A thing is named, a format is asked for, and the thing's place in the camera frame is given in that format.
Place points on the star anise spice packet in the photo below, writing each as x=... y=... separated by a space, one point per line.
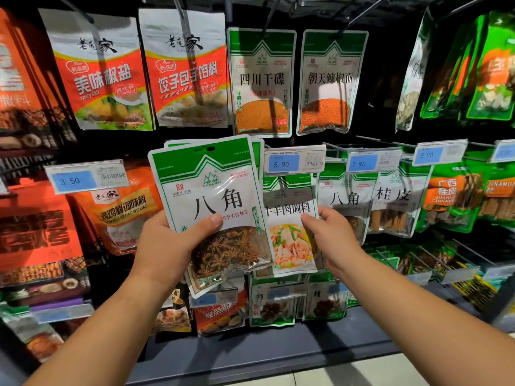
x=209 y=197

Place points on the orange bold-print packets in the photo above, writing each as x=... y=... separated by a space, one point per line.
x=24 y=92

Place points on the clear white-slice packets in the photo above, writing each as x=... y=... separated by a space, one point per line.
x=412 y=76

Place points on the person's left forearm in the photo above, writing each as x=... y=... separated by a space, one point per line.
x=104 y=341

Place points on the clear orange powder packets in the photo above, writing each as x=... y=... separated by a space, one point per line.
x=261 y=88

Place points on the clear chili powder packets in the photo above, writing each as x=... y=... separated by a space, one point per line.
x=331 y=84

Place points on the clear cinnamon packets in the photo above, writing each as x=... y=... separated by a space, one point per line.
x=398 y=205

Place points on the row of yellow black packets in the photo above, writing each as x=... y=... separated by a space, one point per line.
x=479 y=292

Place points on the white red-label packets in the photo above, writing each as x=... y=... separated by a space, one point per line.
x=185 y=76
x=101 y=76

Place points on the person's right forearm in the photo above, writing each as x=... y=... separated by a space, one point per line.
x=434 y=325

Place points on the row of green white packets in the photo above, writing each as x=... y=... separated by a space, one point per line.
x=326 y=301

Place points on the green orange Guangxi cinnamon bags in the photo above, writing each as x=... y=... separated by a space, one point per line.
x=447 y=197
x=499 y=193

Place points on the person's left hand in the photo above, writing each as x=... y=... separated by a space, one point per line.
x=169 y=257

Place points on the person's right hand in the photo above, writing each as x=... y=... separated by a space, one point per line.
x=338 y=241

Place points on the row of clear green-top packets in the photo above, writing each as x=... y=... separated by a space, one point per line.
x=275 y=305

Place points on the green white-slice packets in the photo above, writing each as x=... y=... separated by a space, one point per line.
x=491 y=76

